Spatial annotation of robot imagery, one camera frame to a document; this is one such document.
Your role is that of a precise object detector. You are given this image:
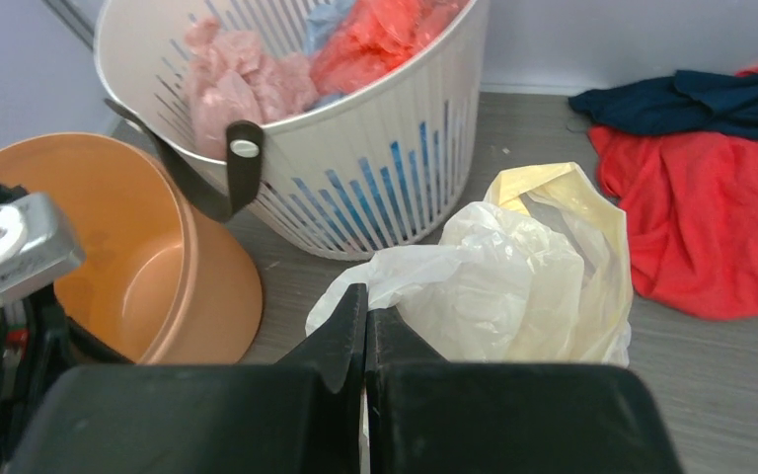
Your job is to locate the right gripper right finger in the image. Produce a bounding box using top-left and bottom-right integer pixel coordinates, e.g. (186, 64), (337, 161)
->
(365, 309), (682, 473)

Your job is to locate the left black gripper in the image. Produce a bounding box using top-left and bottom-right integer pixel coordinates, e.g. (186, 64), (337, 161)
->
(0, 285), (129, 468)

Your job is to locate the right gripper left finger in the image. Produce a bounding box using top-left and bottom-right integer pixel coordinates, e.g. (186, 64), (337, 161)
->
(9, 283), (367, 473)

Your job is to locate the orange plastic trash bin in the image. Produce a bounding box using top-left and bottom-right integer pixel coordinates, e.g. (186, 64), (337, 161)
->
(0, 133), (263, 364)

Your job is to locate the pink plastic trash bag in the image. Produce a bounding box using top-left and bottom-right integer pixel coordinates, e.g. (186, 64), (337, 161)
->
(183, 17), (320, 161)

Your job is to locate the red cloth garment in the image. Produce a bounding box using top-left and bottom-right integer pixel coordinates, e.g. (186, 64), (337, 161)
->
(589, 121), (758, 321)

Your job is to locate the white slotted laundry basket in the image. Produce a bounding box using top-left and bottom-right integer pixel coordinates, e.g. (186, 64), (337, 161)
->
(94, 1), (490, 261)

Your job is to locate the pale yellow trash bag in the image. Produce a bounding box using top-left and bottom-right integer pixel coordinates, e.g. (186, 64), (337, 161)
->
(305, 162), (634, 366)

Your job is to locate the navy blue cloth garment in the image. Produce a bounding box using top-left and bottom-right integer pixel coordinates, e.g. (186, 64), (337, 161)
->
(568, 70), (758, 141)

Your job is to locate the red plastic trash bag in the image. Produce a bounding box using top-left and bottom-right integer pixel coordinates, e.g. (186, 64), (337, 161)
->
(310, 0), (467, 96)

